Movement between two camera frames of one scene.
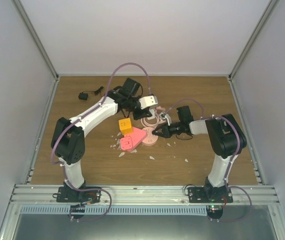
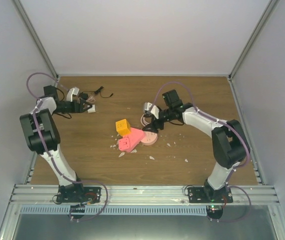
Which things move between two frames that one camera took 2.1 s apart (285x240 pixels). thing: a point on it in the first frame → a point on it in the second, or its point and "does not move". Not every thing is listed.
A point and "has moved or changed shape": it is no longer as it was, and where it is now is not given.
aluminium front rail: (141, 195) does not move
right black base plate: (214, 195) does not move
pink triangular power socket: (128, 142) does not move
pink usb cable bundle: (158, 109) has moved or changed shape
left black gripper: (142, 114) → (80, 106)
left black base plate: (66, 194) does not move
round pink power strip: (150, 139) does not move
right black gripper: (164, 135) → (153, 126)
